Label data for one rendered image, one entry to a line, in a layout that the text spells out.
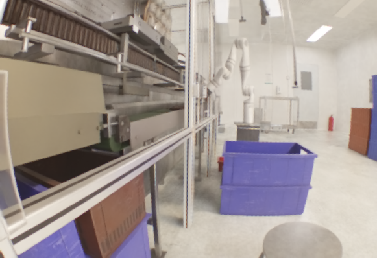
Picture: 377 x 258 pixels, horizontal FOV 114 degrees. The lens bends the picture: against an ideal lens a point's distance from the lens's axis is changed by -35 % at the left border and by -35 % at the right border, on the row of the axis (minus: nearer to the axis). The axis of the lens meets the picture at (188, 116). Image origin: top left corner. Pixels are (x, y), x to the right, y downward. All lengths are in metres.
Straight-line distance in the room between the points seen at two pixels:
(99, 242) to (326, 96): 6.65
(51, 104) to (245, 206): 1.17
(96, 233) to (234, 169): 0.88
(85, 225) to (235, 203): 0.96
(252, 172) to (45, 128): 1.06
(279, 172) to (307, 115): 5.26
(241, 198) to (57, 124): 1.10
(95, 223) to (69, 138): 0.21
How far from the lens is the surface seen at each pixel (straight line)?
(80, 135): 0.37
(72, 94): 0.36
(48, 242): 0.37
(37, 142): 0.31
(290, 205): 1.33
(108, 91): 0.84
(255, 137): 1.64
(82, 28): 0.62
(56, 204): 0.26
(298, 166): 1.23
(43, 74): 0.33
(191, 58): 0.94
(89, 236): 0.50
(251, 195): 1.23
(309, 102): 6.42
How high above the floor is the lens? 0.71
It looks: 4 degrees down
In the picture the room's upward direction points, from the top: 1 degrees clockwise
